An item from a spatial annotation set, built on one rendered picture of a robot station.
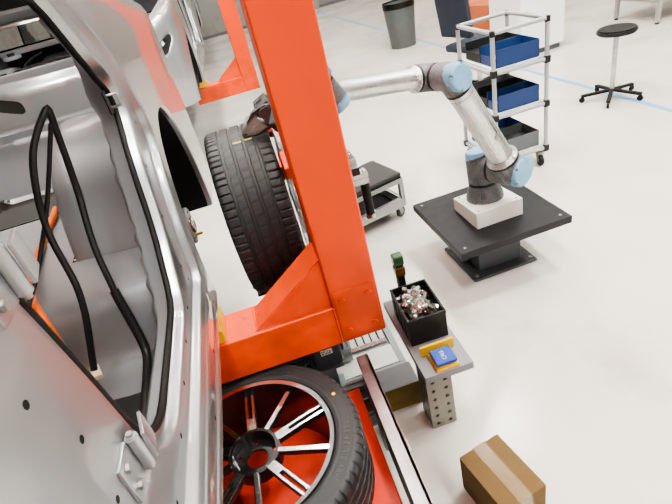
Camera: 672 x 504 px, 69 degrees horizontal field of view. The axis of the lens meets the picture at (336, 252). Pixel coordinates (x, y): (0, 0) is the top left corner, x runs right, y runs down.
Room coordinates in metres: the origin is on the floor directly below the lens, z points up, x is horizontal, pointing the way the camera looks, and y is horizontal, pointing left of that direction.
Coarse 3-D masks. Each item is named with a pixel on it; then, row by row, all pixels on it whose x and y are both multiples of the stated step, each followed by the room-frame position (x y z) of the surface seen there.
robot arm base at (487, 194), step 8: (488, 184) 2.14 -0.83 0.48; (496, 184) 2.16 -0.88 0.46; (472, 192) 2.18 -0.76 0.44; (480, 192) 2.15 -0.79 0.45; (488, 192) 2.14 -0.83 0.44; (496, 192) 2.14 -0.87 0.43; (472, 200) 2.17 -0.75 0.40; (480, 200) 2.14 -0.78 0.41; (488, 200) 2.12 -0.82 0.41; (496, 200) 2.12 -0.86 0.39
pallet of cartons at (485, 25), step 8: (472, 0) 7.71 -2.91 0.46; (480, 0) 7.53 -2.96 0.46; (488, 0) 7.36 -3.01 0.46; (472, 8) 7.30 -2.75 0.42; (480, 8) 7.14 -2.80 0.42; (488, 8) 7.01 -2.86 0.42; (472, 16) 7.31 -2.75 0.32; (480, 16) 7.15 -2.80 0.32; (480, 24) 7.16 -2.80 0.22; (488, 24) 7.01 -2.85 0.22
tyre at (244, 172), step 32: (224, 160) 1.63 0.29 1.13; (256, 160) 1.60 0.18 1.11; (224, 192) 1.53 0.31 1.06; (256, 192) 1.52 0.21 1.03; (288, 192) 1.55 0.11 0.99; (256, 224) 1.48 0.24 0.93; (288, 224) 1.48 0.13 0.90; (256, 256) 1.47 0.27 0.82; (288, 256) 1.48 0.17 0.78; (256, 288) 1.52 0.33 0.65
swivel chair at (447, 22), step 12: (444, 0) 5.13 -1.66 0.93; (456, 0) 4.98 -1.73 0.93; (468, 0) 4.92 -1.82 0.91; (444, 12) 5.17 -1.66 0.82; (456, 12) 5.02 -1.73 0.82; (468, 12) 4.91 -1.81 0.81; (444, 24) 5.21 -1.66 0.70; (444, 36) 5.25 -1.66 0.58; (468, 36) 4.93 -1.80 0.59; (480, 36) 5.14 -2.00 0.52; (456, 48) 5.01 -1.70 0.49
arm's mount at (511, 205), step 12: (504, 192) 2.20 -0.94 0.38; (456, 204) 2.27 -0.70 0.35; (468, 204) 2.18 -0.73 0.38; (492, 204) 2.10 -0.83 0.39; (504, 204) 2.07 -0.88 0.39; (516, 204) 2.08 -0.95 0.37; (468, 216) 2.14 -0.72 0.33; (480, 216) 2.05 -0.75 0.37; (492, 216) 2.06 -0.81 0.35; (504, 216) 2.07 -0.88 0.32
